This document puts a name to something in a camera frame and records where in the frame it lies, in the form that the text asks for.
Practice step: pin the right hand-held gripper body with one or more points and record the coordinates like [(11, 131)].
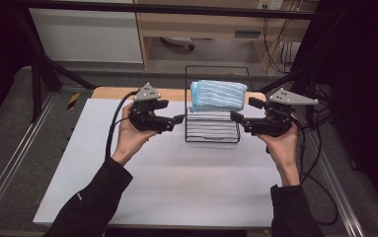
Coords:
[(275, 123)]

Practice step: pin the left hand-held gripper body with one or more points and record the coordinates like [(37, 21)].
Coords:
[(147, 120)]

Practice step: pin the blue striped cloth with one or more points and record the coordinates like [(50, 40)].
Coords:
[(219, 95)]

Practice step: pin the person's left hand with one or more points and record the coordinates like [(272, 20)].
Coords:
[(129, 140)]

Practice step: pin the person's right hand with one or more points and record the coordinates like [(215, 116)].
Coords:
[(287, 151)]

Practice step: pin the black metal stand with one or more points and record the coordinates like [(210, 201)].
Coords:
[(37, 85), (310, 82)]

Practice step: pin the office chair base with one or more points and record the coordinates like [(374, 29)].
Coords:
[(178, 41)]

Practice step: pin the white table mat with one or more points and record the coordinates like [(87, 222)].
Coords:
[(183, 184)]

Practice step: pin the yellow black tape marker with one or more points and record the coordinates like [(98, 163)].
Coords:
[(73, 101)]

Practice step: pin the wooden desk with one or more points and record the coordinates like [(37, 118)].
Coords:
[(209, 24)]

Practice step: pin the white cabinet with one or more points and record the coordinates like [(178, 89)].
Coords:
[(84, 36)]

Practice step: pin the aluminium rail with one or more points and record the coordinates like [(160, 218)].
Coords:
[(15, 154), (339, 191)]

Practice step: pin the black frame crossbar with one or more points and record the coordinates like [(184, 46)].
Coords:
[(176, 9)]

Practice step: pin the white wall socket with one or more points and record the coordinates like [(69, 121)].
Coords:
[(270, 4)]

